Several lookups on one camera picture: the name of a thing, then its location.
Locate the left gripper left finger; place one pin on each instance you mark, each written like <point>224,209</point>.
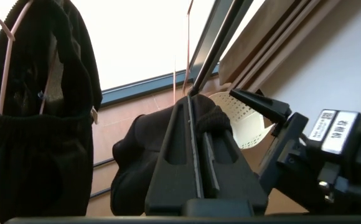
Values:
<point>171,183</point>

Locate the brown curtain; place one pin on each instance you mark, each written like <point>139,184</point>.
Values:
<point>261,40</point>

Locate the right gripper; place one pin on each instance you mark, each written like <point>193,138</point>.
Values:
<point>292,168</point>

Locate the white laundry basket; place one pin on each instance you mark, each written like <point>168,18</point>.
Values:
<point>246,124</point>

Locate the black garment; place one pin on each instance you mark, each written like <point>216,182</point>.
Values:
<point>37,161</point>
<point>137,155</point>

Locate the black clothes rack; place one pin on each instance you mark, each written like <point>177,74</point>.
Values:
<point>218,40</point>

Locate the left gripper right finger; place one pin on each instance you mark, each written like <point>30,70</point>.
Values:
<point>239,183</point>

